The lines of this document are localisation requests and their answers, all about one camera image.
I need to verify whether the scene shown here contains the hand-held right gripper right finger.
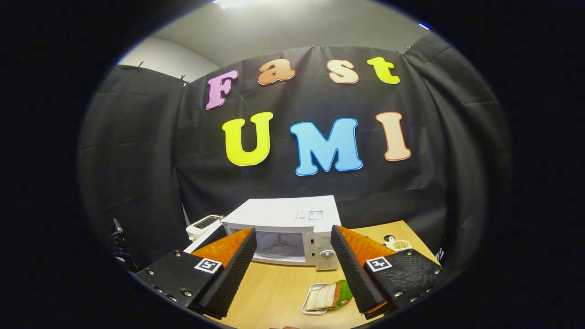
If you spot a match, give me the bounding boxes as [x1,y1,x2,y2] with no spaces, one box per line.
[330,225,457,320]

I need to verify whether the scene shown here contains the white toaster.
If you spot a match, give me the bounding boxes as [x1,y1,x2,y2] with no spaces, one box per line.
[186,215,224,241]

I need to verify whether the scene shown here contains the black stand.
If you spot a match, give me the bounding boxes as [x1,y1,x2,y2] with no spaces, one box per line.
[111,218,138,272]

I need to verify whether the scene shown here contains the sandwich with green lettuce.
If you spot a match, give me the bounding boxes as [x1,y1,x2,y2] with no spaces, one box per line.
[305,280,353,312]

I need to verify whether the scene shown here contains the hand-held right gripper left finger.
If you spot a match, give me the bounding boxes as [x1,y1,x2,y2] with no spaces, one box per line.
[133,227,257,320]

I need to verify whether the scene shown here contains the white microwave oven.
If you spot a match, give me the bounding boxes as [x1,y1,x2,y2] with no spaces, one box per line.
[183,196,342,271]

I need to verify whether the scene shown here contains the large ceiling light panel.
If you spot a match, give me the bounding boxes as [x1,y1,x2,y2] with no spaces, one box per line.
[213,0,275,10]

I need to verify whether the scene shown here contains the white plastic tray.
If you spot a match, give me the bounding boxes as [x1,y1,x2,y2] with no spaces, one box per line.
[301,283,341,316]

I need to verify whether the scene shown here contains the white divided dish of beans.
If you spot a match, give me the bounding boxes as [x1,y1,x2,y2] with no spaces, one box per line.
[382,234,413,252]

